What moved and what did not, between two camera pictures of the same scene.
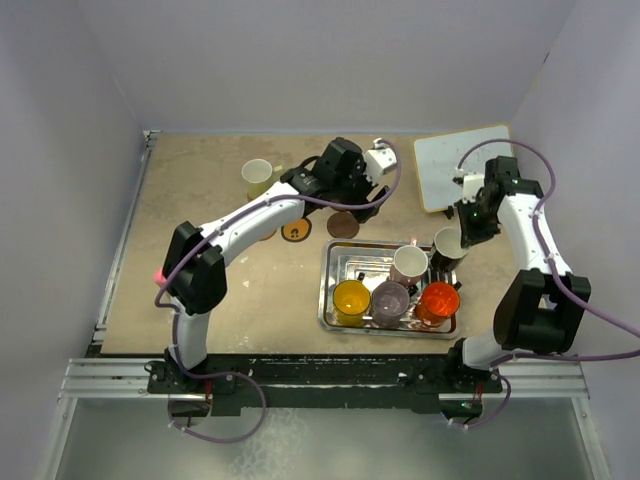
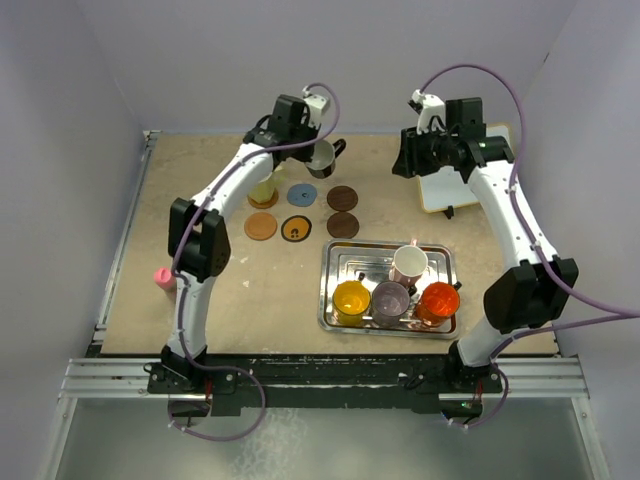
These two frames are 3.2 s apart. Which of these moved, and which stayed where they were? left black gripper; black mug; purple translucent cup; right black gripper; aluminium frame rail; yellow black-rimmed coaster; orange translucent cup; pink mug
Moved: black mug; right black gripper; left black gripper
Stayed: orange translucent cup; yellow black-rimmed coaster; aluminium frame rail; purple translucent cup; pink mug
